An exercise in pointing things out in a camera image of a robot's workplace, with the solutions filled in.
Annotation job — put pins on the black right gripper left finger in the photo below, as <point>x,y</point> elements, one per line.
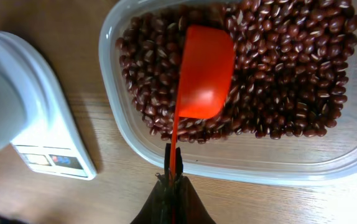
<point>157,208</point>

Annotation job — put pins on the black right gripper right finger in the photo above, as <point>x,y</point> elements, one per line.
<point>189,208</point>

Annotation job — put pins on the red measuring scoop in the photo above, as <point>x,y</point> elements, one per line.
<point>205,78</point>

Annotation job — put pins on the white kitchen scale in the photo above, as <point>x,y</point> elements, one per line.
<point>50,142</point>

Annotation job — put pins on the clear plastic container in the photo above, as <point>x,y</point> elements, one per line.
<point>292,161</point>

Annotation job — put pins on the red adzuki beans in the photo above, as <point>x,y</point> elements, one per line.
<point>289,73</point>

